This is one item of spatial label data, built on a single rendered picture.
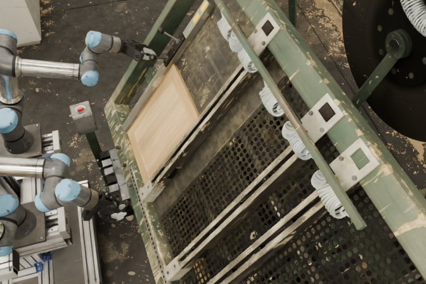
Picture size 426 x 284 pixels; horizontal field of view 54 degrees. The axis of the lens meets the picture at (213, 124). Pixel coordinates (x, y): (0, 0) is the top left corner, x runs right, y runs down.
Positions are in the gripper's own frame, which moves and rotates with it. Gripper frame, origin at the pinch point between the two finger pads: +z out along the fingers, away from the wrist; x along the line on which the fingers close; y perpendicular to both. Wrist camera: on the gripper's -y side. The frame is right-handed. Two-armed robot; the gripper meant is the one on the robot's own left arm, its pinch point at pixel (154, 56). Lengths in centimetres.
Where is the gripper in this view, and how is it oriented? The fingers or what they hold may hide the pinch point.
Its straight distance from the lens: 221.3
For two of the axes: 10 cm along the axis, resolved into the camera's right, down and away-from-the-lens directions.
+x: -3.9, 8.7, 3.0
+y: -5.3, -4.8, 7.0
